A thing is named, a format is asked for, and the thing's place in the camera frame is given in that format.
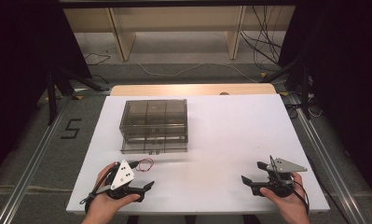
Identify pale wooden desk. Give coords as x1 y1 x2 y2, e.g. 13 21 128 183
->
62 5 296 62

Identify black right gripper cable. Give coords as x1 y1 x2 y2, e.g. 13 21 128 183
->
269 154 310 216

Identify person's left hand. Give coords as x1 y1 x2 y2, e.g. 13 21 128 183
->
85 162 142 219

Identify thin black floor cable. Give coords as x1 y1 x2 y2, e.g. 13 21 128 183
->
83 51 112 67

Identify black metal beam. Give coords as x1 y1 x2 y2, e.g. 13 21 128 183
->
58 0 300 8

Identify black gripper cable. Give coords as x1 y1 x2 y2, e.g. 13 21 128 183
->
269 154 310 216
79 162 119 216

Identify black tripod stand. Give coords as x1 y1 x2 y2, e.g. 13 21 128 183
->
261 55 312 121
46 65 112 126

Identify white floor cable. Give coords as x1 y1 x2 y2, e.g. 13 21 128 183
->
136 62 260 84

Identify person's right hand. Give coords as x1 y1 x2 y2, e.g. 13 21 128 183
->
259 171 310 219

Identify red thin cord loop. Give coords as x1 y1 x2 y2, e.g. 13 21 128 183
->
135 157 155 173

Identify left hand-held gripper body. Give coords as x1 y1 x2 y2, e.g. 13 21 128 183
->
105 159 136 200

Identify smoky clear plastic drawer box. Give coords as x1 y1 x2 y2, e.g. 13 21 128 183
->
118 98 188 156

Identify bundle of black cables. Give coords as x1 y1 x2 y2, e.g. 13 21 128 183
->
240 5 284 65

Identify black curtain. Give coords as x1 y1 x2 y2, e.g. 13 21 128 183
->
279 0 372 200
0 0 93 185

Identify light wooden table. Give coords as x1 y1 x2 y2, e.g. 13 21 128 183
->
109 82 278 97

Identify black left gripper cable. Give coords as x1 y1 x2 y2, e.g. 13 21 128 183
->
79 162 119 216

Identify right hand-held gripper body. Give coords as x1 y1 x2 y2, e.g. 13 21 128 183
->
251 157 309 199

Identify aluminium floor rail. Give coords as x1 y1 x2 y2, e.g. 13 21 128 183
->
0 95 74 224
286 92 368 224

